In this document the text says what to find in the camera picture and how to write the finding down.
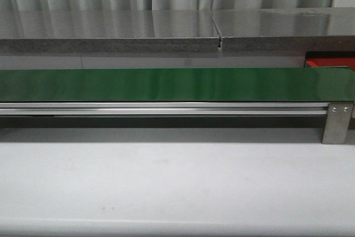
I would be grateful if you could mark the green conveyor belt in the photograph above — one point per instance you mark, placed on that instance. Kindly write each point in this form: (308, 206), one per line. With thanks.
(179, 84)

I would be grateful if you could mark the right grey stone slab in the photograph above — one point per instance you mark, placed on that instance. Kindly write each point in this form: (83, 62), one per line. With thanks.
(286, 30)

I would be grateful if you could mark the grey stone counter slab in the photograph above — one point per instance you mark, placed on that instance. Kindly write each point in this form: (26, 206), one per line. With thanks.
(81, 32)

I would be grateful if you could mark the red plastic tray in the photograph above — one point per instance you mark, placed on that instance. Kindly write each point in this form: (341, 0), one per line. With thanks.
(331, 62)

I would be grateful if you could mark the steel conveyor support bracket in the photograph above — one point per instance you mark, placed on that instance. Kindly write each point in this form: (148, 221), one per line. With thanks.
(337, 122)

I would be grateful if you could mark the aluminium conveyor frame rail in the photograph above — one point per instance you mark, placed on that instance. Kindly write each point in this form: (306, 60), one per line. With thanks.
(164, 108)

